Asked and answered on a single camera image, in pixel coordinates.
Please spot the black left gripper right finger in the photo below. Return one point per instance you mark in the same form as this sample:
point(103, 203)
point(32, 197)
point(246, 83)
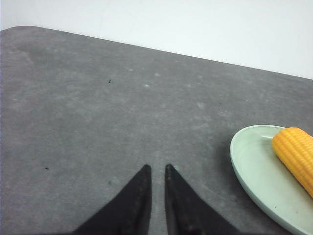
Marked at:
point(187, 213)

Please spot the grey table mat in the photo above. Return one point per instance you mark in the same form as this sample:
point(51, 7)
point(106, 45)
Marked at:
point(80, 116)

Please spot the yellow corn cob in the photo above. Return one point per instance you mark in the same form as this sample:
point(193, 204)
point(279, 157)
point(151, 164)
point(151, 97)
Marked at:
point(294, 148)

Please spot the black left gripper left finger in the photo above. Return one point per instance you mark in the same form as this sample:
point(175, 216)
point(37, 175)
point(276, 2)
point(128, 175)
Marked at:
point(128, 213)

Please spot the pale green plate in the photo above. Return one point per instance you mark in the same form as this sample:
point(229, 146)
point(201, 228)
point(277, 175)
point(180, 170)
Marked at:
point(268, 182)

